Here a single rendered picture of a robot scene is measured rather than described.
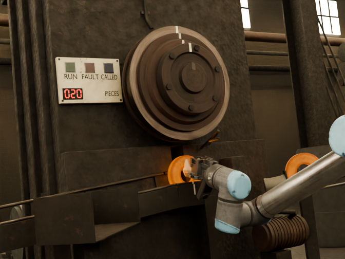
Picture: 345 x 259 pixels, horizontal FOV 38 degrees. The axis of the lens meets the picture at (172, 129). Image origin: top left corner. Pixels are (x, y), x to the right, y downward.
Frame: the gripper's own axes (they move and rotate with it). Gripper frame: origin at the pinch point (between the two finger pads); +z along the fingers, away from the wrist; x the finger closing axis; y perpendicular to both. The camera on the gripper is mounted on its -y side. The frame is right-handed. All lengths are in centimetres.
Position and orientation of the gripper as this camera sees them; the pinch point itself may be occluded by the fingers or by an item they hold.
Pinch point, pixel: (185, 169)
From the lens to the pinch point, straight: 205.2
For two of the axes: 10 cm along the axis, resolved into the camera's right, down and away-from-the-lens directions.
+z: -5.0, -1.4, 8.5
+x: -8.6, 0.5, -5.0
